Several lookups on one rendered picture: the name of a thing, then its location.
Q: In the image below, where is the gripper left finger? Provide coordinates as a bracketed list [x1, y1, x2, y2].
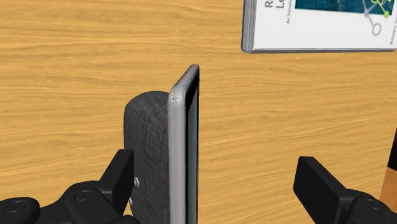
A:
[0, 149, 141, 224]

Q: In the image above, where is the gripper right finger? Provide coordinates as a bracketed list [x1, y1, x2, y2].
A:
[293, 156, 397, 224]

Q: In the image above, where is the grey smart display with speaker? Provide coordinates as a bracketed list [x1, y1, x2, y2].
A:
[123, 64, 200, 224]

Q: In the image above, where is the white book with teal cover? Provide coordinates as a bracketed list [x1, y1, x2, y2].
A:
[240, 0, 397, 54]

